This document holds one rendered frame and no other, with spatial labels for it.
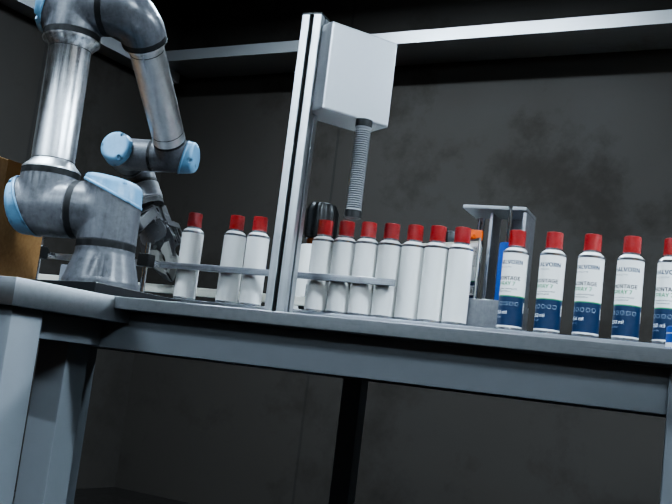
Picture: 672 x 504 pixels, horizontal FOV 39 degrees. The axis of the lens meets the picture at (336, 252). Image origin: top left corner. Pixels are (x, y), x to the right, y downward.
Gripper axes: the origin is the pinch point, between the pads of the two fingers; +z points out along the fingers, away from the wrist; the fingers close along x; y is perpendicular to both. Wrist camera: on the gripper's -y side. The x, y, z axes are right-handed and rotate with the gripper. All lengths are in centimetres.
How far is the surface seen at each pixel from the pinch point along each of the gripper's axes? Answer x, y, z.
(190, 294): -4.1, -0.9, 7.1
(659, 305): -96, -2, 53
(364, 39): -67, -11, -22
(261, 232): -25.5, -0.4, 1.6
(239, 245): -19.6, -0.9, 2.0
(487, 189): -48, 250, -64
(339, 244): -42.0, -2.1, 13.2
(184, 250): -7.0, -2.4, -2.7
